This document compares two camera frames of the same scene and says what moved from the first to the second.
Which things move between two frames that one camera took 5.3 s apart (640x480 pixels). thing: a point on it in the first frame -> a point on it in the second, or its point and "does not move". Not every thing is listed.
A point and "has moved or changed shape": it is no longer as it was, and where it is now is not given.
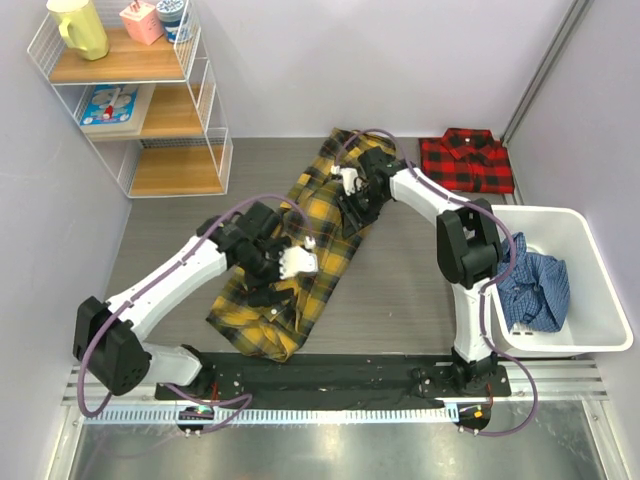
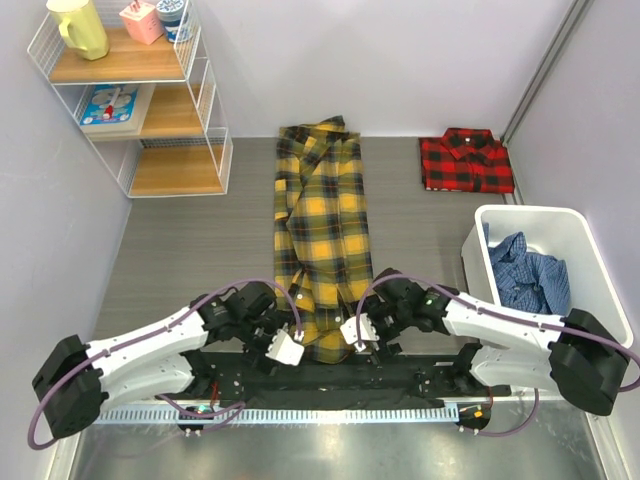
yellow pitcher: [81, 28] does not move
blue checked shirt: [536, 293] does not move
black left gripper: [260, 290] -> [254, 352]
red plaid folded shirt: [467, 160] does not move
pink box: [142, 22] does not move
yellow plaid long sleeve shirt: [322, 256] has moved or changed shape
